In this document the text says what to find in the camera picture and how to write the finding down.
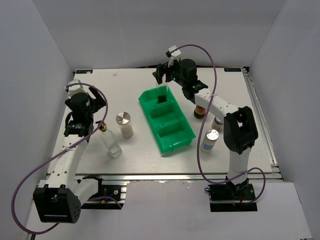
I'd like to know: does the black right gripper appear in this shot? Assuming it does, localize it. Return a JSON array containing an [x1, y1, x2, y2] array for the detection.
[[152, 58, 187, 88]]

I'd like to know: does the glass oil bottle gold spout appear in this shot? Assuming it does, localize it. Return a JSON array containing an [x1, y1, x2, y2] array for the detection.
[[156, 81, 168, 104]]

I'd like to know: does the white powder shaker jar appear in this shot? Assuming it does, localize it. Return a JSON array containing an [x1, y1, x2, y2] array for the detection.
[[115, 111, 134, 138]]

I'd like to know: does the red lid sauce jar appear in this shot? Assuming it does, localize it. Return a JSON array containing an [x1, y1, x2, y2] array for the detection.
[[193, 105, 207, 119]]

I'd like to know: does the silver lid small jar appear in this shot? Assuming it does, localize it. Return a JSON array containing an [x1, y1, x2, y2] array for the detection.
[[211, 117, 224, 132]]

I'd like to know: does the blue label shaker jar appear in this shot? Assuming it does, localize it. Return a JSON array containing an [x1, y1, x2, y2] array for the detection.
[[200, 129, 219, 153]]

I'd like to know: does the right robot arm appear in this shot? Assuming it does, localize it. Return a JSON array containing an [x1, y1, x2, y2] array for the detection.
[[152, 59, 258, 200]]

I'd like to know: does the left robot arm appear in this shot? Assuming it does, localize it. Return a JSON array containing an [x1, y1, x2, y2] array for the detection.
[[33, 83, 107, 224]]

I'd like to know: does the green three-compartment plastic bin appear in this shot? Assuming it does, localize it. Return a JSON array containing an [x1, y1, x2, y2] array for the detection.
[[138, 87, 196, 154]]

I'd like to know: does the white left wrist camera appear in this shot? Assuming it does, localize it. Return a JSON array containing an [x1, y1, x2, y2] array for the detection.
[[64, 78, 86, 98]]

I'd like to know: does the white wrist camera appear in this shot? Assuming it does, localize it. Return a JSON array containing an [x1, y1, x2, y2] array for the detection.
[[165, 45, 182, 68], [64, 78, 86, 98]]

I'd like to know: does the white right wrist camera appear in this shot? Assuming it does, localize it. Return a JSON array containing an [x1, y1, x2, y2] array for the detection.
[[165, 45, 182, 68]]

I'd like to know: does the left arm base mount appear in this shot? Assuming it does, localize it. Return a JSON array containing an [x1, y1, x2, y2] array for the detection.
[[73, 175, 124, 210]]

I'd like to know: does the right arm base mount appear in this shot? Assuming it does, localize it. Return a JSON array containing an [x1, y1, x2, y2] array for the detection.
[[204, 184, 258, 213]]

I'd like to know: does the aluminium table frame rail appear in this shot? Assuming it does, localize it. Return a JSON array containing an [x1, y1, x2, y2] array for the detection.
[[241, 66, 285, 182]]

